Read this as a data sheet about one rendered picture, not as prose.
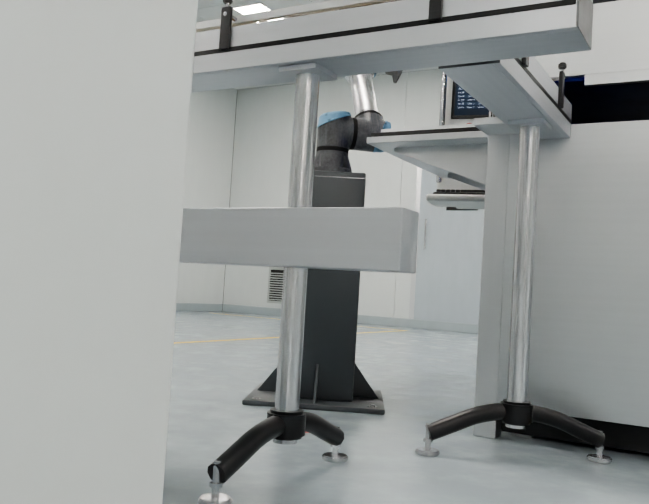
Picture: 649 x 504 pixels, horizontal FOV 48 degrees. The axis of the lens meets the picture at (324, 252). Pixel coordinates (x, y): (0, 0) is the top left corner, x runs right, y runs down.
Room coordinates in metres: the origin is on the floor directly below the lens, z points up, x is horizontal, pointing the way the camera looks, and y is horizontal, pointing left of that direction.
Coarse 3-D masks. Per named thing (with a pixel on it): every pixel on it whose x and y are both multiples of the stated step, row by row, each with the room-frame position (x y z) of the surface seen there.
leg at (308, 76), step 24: (288, 72) 1.46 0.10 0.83; (312, 72) 1.45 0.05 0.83; (312, 96) 1.46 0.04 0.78; (312, 120) 1.46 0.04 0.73; (312, 144) 1.47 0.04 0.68; (312, 168) 1.47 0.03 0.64; (312, 192) 1.48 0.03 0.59; (288, 288) 1.46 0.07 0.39; (288, 312) 1.46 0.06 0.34; (288, 336) 1.46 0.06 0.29; (288, 360) 1.46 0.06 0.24; (288, 384) 1.46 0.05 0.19; (288, 408) 1.46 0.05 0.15
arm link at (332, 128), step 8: (328, 112) 2.51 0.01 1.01; (336, 112) 2.50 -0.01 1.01; (344, 112) 2.51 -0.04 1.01; (320, 120) 2.53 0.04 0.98; (328, 120) 2.50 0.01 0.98; (336, 120) 2.50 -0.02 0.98; (344, 120) 2.51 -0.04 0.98; (352, 120) 2.53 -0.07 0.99; (320, 128) 2.52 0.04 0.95; (328, 128) 2.50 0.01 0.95; (336, 128) 2.50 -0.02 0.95; (344, 128) 2.51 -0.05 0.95; (352, 128) 2.51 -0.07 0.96; (320, 136) 2.52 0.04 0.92; (328, 136) 2.50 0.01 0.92; (336, 136) 2.50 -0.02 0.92; (344, 136) 2.51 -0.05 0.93; (352, 136) 2.52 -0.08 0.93; (320, 144) 2.52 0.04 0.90; (328, 144) 2.50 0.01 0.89; (336, 144) 2.50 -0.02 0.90; (344, 144) 2.52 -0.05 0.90; (352, 144) 2.54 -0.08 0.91
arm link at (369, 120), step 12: (360, 84) 2.69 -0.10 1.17; (372, 84) 2.72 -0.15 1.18; (360, 96) 2.66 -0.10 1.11; (372, 96) 2.66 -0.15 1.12; (360, 108) 2.62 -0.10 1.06; (372, 108) 2.62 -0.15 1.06; (360, 120) 2.54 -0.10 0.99; (372, 120) 2.55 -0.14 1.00; (360, 132) 2.52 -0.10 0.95; (372, 132) 2.53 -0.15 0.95; (360, 144) 2.54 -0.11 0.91
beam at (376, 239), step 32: (192, 224) 1.57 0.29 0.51; (224, 224) 1.53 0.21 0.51; (256, 224) 1.49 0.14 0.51; (288, 224) 1.45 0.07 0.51; (320, 224) 1.41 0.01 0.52; (352, 224) 1.37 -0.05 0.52; (384, 224) 1.34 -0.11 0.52; (416, 224) 1.38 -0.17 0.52; (192, 256) 1.57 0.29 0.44; (224, 256) 1.52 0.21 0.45; (256, 256) 1.48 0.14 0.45; (288, 256) 1.44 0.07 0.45; (320, 256) 1.41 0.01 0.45; (352, 256) 1.37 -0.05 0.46; (384, 256) 1.34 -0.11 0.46; (416, 256) 1.39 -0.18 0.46
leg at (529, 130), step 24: (528, 120) 1.77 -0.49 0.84; (528, 144) 1.79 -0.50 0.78; (528, 168) 1.79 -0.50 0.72; (528, 192) 1.79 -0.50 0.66; (528, 216) 1.79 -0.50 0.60; (528, 240) 1.79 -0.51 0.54; (528, 264) 1.79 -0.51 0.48; (528, 288) 1.79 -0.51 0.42; (528, 312) 1.79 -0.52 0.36; (528, 336) 1.79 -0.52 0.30; (528, 360) 1.80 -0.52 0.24
